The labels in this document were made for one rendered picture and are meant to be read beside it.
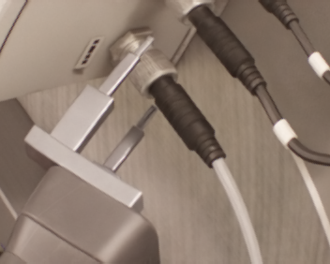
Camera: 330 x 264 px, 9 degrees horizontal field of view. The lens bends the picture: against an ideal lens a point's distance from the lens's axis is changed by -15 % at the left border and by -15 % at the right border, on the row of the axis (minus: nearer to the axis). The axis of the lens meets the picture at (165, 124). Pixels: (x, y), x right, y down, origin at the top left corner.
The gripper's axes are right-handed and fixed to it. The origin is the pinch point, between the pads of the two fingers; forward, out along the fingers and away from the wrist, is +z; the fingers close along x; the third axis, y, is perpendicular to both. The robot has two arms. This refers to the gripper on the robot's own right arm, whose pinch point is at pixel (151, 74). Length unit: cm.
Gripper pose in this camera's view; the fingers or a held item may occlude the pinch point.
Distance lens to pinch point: 83.5
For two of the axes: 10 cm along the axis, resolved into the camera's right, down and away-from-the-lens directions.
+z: 5.6, -7.2, 4.2
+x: -0.3, -5.2, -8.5
